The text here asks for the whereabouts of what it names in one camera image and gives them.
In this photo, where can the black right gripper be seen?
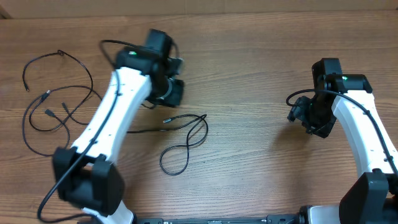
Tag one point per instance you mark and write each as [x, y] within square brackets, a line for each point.
[298, 113]

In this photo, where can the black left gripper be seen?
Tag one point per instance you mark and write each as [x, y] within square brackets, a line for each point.
[172, 96]

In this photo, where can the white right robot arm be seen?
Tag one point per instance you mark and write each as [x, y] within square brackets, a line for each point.
[349, 99]

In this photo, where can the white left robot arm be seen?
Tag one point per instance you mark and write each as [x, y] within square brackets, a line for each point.
[86, 174]

